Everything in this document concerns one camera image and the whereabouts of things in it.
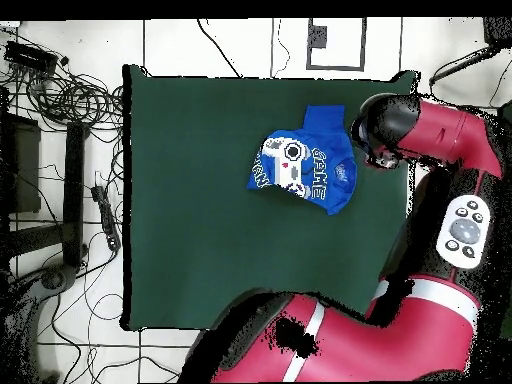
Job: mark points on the black stand bar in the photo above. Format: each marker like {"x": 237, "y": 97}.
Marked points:
{"x": 74, "y": 192}

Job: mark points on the dark green table cloth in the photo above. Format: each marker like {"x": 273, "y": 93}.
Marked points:
{"x": 200, "y": 220}

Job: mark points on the grey square floor frame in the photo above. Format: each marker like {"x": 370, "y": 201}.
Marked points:
{"x": 363, "y": 44}

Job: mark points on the black power strip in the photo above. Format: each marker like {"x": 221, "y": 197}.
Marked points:
{"x": 106, "y": 218}

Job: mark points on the black rod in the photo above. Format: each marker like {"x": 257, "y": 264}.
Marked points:
{"x": 464, "y": 66}

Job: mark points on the dark grey square patch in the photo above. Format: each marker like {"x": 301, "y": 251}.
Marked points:
{"x": 318, "y": 36}

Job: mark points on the black speckled box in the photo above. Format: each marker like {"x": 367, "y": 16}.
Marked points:
{"x": 498, "y": 31}

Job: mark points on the grey chair base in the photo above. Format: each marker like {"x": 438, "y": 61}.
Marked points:
{"x": 56, "y": 276}

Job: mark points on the black box device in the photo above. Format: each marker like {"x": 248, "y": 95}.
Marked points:
{"x": 30, "y": 56}

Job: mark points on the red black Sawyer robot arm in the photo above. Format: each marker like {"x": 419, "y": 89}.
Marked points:
{"x": 400, "y": 340}

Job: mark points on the blue printed t-shirt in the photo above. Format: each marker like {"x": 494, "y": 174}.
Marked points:
{"x": 328, "y": 128}

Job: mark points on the black flat panel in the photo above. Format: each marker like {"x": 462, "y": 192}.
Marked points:
{"x": 26, "y": 168}

